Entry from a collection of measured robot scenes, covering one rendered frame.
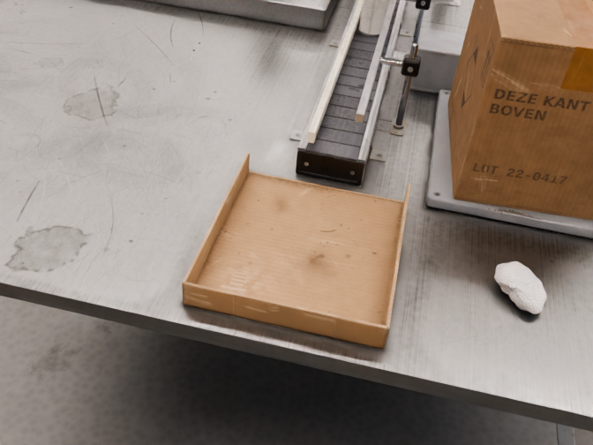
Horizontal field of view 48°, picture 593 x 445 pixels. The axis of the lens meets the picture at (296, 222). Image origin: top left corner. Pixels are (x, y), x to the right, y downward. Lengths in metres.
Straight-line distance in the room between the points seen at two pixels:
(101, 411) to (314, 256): 0.74
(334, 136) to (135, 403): 0.76
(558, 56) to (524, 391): 0.43
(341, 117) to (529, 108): 0.33
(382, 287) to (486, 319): 0.14
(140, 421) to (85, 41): 0.80
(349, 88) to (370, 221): 0.32
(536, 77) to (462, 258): 0.27
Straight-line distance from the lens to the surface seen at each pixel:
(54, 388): 1.58
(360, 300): 0.88
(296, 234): 0.96
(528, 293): 0.93
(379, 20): 1.43
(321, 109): 1.09
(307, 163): 1.07
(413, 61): 1.16
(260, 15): 1.58
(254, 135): 1.17
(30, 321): 1.71
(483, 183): 1.04
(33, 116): 1.25
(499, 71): 0.95
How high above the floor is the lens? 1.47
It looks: 40 degrees down
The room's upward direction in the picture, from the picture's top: 6 degrees clockwise
